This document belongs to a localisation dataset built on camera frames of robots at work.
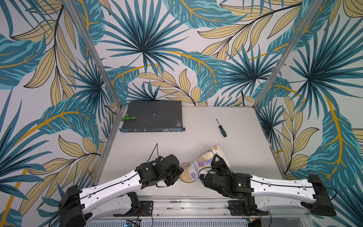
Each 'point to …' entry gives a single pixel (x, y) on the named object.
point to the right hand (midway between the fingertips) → (214, 160)
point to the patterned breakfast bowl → (185, 177)
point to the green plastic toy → (127, 117)
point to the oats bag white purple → (204, 161)
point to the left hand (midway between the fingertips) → (183, 174)
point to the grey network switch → (157, 116)
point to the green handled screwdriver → (223, 132)
